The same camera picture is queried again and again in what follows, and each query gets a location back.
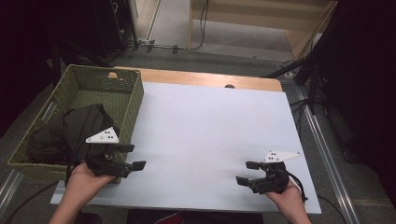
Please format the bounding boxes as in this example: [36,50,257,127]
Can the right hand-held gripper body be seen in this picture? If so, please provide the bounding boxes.
[248,150,302,194]

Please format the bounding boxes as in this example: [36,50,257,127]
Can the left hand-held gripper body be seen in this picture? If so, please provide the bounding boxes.
[84,126,129,179]

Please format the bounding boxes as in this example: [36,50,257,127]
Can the dark pleated skirt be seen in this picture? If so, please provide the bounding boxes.
[28,104,120,164]

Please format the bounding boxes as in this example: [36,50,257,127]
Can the green woven basket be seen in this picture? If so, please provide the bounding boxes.
[7,63,145,185]

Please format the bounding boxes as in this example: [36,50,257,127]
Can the person's right hand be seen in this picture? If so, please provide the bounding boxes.
[264,181,308,217]

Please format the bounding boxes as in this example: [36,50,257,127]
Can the person's left hand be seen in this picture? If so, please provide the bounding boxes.
[65,162,116,203]

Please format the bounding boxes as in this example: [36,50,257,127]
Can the white board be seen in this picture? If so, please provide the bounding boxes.
[49,81,322,215]

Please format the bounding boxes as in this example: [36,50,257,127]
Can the black equipment rack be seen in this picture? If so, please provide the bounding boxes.
[90,0,139,58]

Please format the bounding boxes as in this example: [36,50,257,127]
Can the black stand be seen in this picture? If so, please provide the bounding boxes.
[262,0,340,116]

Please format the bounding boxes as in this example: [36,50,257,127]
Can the dark curtain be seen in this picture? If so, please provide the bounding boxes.
[0,0,94,136]
[317,0,396,208]

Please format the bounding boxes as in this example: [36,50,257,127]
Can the light wooden cabinet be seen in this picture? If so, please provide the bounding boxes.
[187,0,339,60]

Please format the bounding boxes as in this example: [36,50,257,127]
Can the right hand-held gripper cable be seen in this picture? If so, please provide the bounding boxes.
[288,172,309,203]

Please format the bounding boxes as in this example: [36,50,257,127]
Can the metal floor rail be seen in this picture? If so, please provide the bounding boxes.
[295,87,362,224]
[0,169,24,218]

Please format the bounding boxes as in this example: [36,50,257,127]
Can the thin black floor cable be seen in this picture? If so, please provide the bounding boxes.
[317,194,347,224]

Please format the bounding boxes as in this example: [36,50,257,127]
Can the thin black floor cables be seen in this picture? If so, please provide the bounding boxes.
[289,98,312,138]

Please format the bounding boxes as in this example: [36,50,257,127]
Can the thick black floor cable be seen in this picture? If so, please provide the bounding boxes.
[4,180,61,224]

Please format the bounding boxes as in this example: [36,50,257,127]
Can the black cable along floor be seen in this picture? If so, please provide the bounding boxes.
[136,38,204,54]

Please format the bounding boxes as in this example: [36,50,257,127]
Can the hanging black cable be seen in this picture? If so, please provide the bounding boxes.
[191,0,209,52]

